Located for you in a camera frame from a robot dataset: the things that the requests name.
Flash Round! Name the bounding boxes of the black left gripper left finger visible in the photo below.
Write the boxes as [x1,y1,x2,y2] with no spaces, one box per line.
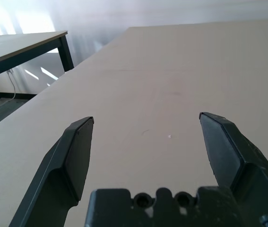
[8,116,95,227]

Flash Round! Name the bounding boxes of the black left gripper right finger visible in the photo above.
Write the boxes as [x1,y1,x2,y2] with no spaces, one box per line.
[199,112,268,215]

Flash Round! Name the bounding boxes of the beige side table black legs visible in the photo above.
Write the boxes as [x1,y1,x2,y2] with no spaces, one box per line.
[0,30,75,116]

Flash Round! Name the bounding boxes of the white wall cable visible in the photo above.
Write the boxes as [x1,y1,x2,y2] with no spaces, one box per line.
[5,69,18,103]

